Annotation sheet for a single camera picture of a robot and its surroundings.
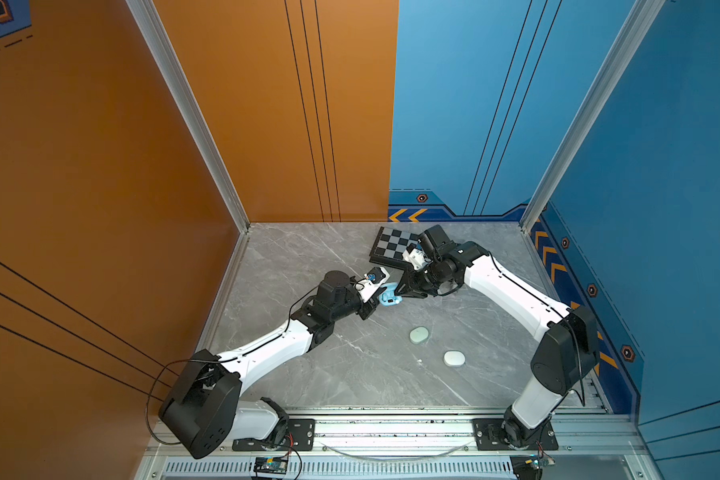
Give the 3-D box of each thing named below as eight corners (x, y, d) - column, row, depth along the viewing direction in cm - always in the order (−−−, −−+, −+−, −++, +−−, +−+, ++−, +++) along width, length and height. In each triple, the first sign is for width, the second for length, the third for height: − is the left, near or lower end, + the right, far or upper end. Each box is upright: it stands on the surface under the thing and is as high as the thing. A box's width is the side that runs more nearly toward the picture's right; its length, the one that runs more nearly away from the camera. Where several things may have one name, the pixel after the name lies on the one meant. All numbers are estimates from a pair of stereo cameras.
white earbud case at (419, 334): (409, 343, 91) (410, 339, 89) (408, 330, 94) (409, 326, 92) (428, 343, 91) (429, 339, 89) (426, 330, 94) (428, 326, 92)
